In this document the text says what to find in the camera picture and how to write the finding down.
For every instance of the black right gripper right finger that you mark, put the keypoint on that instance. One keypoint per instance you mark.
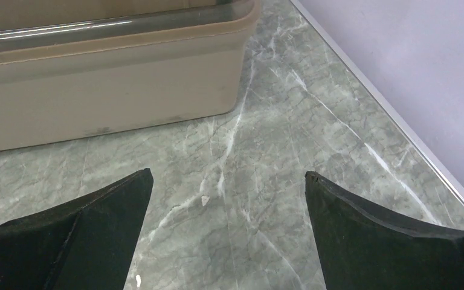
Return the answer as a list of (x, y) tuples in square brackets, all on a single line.
[(363, 245)]

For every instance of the beige plastic toolbox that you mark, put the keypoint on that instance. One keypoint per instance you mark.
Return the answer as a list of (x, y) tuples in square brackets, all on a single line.
[(77, 69)]

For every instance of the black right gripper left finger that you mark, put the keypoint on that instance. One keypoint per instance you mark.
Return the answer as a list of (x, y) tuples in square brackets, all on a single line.
[(85, 243)]

